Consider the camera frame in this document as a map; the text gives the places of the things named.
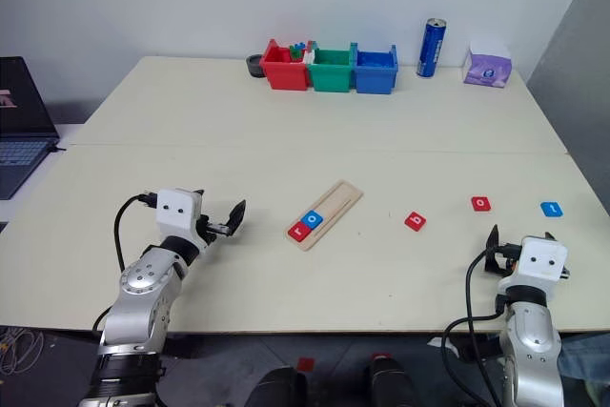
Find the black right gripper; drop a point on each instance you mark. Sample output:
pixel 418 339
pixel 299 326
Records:
pixel 506 259

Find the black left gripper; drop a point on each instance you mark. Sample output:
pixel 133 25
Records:
pixel 209 229

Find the blue letter t block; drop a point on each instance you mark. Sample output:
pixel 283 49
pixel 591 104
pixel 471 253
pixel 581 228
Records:
pixel 552 209

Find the red letter tile o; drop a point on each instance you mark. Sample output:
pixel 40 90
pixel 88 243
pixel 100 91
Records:
pixel 481 204

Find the red letter tile b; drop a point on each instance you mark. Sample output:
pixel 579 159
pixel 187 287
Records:
pixel 415 221

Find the wooden letter tray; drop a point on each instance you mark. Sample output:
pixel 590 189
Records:
pixel 336 199

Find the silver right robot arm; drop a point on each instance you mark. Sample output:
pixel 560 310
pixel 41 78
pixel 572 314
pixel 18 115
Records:
pixel 534 345

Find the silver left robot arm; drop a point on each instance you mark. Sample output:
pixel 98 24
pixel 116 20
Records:
pixel 143 292

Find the red letter tile r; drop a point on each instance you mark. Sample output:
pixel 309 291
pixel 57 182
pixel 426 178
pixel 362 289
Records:
pixel 298 232

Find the blue letter tile o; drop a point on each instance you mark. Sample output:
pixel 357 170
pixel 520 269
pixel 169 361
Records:
pixel 313 219

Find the blue denim cloth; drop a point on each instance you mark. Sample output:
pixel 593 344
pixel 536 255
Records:
pixel 586 354

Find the white paper scrap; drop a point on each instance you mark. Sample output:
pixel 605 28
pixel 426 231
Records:
pixel 435 342

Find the red plastic bin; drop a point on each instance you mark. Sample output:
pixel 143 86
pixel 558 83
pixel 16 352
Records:
pixel 285 74

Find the green toy brick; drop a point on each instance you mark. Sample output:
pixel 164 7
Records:
pixel 297 55

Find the green plastic bin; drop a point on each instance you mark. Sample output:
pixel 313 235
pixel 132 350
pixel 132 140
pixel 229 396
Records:
pixel 331 75

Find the white toy brick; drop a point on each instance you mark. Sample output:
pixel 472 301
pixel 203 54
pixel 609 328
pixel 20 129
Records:
pixel 310 56

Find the purple tissue box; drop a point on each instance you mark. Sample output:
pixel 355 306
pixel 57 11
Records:
pixel 487 68

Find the blue toy brick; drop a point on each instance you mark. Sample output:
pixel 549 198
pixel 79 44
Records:
pixel 298 46

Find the red floor marker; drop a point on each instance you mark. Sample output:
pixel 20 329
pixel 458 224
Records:
pixel 381 356
pixel 306 364

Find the dark rounded shape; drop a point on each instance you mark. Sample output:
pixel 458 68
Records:
pixel 276 388
pixel 388 383

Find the blue plastic bin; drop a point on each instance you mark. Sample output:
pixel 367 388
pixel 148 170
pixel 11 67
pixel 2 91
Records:
pixel 375 74

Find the blue drink can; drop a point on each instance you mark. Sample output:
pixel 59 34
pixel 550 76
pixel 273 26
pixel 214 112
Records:
pixel 431 47

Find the dark laptop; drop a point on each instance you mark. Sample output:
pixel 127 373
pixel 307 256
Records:
pixel 21 111

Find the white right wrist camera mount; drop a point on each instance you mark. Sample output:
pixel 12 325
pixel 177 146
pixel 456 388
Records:
pixel 541 261

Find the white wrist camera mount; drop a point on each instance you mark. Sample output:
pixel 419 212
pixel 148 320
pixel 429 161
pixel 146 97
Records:
pixel 541 261
pixel 174 216

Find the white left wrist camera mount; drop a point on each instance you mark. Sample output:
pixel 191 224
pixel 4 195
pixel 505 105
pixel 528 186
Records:
pixel 174 216

